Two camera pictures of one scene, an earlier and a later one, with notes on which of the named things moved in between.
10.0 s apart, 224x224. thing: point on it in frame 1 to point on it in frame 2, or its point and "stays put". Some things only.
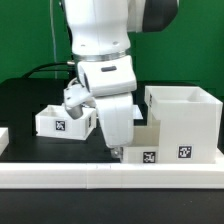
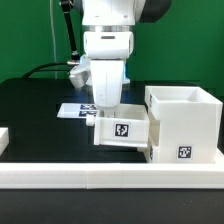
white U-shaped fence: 109,175 stays put
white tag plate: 136,112 to 77,110
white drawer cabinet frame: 190,124 stays put
